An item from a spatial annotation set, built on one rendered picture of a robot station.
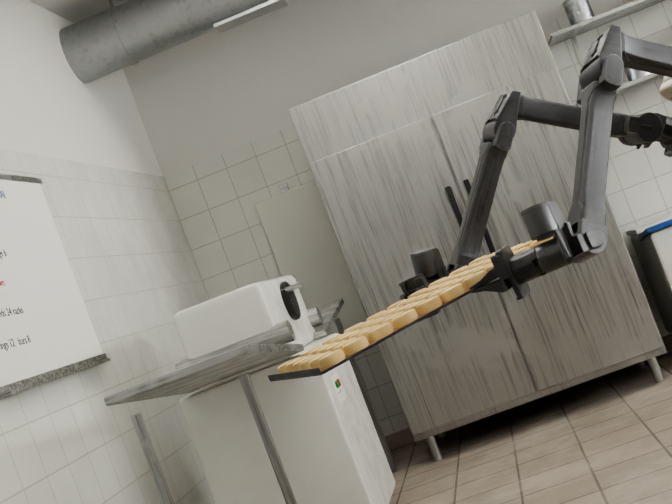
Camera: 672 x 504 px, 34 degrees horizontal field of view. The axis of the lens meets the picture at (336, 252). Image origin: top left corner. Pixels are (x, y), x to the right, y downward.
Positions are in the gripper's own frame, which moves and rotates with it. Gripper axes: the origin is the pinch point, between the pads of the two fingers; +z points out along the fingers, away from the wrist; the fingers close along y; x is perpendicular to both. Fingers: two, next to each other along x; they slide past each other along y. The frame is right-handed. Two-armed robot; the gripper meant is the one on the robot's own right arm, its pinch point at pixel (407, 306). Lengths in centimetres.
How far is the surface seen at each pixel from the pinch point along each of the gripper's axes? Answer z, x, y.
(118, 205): -249, -238, 91
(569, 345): -319, -69, -77
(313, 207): -371, -195, 49
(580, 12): -419, -9, 83
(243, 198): -366, -233, 74
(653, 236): -365, -16, -47
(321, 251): -368, -201, 23
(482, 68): -336, -52, 73
